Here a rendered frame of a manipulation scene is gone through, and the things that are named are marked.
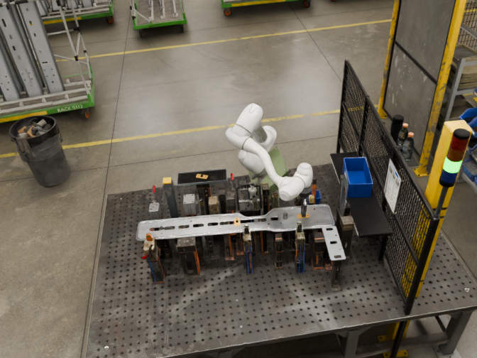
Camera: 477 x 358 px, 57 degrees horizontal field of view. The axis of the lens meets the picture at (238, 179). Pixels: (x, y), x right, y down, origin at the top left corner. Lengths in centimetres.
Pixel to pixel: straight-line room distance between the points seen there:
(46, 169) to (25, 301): 160
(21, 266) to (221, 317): 240
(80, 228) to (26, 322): 110
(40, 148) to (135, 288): 243
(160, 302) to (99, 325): 42
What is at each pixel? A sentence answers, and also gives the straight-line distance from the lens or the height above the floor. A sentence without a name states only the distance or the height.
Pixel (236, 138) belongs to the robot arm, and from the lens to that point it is 305.
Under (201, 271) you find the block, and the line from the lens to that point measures 324.
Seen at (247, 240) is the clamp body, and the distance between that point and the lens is 294.
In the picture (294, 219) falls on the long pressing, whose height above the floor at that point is 100.
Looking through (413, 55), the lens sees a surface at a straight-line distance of 520.
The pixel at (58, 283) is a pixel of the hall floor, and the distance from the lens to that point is 448.
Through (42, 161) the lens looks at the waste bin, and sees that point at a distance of 535.
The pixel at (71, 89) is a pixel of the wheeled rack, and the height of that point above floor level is 29.
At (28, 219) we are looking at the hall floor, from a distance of 526.
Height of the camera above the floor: 322
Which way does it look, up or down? 40 degrees down
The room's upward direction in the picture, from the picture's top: 5 degrees counter-clockwise
